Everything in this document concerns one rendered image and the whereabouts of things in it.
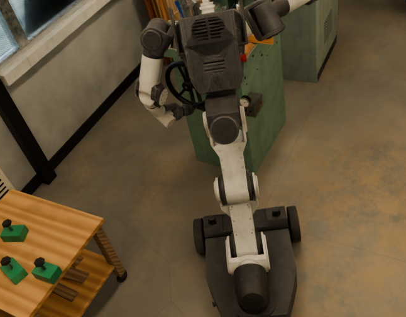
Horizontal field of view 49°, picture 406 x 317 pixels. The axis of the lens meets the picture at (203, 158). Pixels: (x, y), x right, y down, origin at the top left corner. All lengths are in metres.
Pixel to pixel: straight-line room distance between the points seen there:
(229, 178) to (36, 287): 0.98
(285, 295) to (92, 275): 1.02
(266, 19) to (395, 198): 1.47
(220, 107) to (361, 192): 1.35
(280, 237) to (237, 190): 0.53
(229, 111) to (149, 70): 0.39
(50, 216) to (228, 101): 1.14
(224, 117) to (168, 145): 1.67
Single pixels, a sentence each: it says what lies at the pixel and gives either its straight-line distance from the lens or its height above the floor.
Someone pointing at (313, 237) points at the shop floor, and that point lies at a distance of 2.64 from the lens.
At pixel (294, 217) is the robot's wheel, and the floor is 0.19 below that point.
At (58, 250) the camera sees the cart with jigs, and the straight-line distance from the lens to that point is 2.25.
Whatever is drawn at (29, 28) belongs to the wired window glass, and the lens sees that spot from 3.36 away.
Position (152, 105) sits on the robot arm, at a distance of 2.00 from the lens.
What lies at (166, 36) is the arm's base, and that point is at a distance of 1.79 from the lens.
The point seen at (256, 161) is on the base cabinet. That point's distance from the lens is 2.93.
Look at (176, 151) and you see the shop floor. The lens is 3.26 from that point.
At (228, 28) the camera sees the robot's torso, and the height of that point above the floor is 1.37.
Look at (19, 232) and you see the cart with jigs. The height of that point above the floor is 0.58.
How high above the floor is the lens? 2.14
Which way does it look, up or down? 43 degrees down
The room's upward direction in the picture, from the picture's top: 14 degrees counter-clockwise
